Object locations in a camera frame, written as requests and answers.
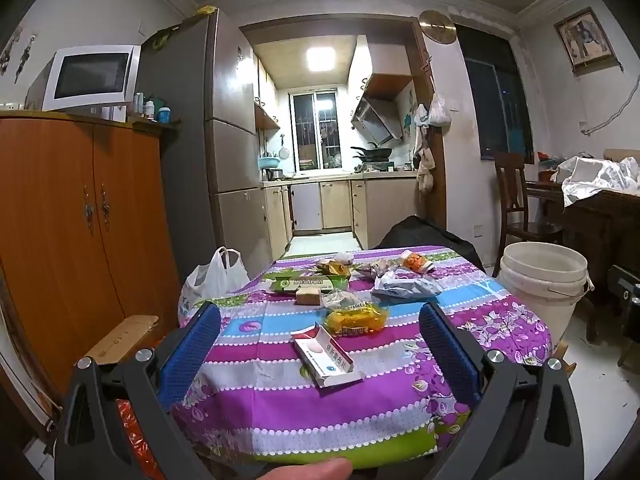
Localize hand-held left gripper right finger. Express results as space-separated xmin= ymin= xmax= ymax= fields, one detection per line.
xmin=419 ymin=301 xmax=583 ymax=480

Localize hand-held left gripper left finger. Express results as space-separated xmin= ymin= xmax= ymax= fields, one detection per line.
xmin=54 ymin=302 xmax=223 ymax=480

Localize white knotted plastic bag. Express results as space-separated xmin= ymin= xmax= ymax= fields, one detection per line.
xmin=371 ymin=269 xmax=445 ymax=302

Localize yellow snack packet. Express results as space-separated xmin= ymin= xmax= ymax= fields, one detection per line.
xmin=322 ymin=302 xmax=391 ymax=337

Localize white plastic bucket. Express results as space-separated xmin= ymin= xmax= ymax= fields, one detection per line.
xmin=492 ymin=241 xmax=596 ymax=346

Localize clear wrapper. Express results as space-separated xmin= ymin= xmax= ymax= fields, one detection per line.
xmin=320 ymin=290 xmax=366 ymax=311

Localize red and white carton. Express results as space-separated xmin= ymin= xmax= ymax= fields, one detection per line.
xmin=291 ymin=324 xmax=364 ymax=389

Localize green box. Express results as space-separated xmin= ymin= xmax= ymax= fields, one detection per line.
xmin=267 ymin=274 xmax=348 ymax=295

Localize person's left hand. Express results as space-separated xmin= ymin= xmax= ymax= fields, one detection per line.
xmin=260 ymin=458 xmax=353 ymax=480

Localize striped floral tablecloth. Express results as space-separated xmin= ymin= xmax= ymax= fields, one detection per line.
xmin=172 ymin=245 xmax=553 ymax=466

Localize cardboard box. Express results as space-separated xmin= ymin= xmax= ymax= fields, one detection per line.
xmin=75 ymin=314 xmax=161 ymax=366

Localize white plastic shopping bag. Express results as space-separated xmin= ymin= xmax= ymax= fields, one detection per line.
xmin=178 ymin=246 xmax=251 ymax=321

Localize orange plastic bag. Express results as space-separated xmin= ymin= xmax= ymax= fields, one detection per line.
xmin=115 ymin=399 xmax=166 ymax=480

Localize crumpled grey wrapper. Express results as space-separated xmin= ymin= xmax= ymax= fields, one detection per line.
xmin=357 ymin=257 xmax=401 ymax=278

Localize black cloth cover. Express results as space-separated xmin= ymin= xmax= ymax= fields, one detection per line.
xmin=374 ymin=215 xmax=486 ymax=273

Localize orange wooden cabinet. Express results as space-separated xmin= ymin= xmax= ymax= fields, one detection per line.
xmin=0 ymin=109 xmax=182 ymax=406

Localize dark wooden chair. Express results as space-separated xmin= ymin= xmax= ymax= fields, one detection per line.
xmin=492 ymin=152 xmax=563 ymax=261

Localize dark wooden desk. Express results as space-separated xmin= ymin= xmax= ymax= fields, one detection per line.
xmin=525 ymin=180 xmax=640 ymax=341

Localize beige kitchen counter cabinets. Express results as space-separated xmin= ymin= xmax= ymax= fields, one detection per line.
xmin=262 ymin=175 xmax=418 ymax=251

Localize hanging cloths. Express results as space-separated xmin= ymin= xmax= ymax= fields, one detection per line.
xmin=412 ymin=105 xmax=436 ymax=193

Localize black wok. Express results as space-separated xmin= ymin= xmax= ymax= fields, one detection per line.
xmin=351 ymin=142 xmax=393 ymax=161

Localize white plastic sheet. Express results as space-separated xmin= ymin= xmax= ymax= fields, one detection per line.
xmin=550 ymin=156 xmax=640 ymax=208

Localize hanging white plastic bag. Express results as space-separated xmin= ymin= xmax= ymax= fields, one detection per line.
xmin=429 ymin=92 xmax=452 ymax=127

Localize grey refrigerator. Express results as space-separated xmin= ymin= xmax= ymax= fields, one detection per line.
xmin=137 ymin=10 xmax=273 ymax=301

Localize steel range hood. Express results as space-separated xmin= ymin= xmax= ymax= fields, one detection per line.
xmin=351 ymin=97 xmax=403 ymax=147

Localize kitchen window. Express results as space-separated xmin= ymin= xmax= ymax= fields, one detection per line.
xmin=289 ymin=91 xmax=345 ymax=172

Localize dark room window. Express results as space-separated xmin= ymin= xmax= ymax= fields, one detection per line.
xmin=455 ymin=25 xmax=535 ymax=163

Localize white microwave oven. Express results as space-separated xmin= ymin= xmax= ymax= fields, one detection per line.
xmin=27 ymin=45 xmax=142 ymax=113

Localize square ceiling light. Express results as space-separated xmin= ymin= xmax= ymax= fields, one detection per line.
xmin=306 ymin=47 xmax=337 ymax=73

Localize framed elephant picture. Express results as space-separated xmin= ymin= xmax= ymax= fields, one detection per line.
xmin=553 ymin=7 xmax=617 ymax=71

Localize white wall cable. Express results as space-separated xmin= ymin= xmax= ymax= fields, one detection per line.
xmin=580 ymin=67 xmax=640 ymax=136

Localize round gold wall clock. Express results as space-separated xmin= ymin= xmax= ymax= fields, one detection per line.
xmin=418 ymin=9 xmax=456 ymax=45

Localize wall hanging ornament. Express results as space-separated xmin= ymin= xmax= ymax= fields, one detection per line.
xmin=0 ymin=25 xmax=38 ymax=83

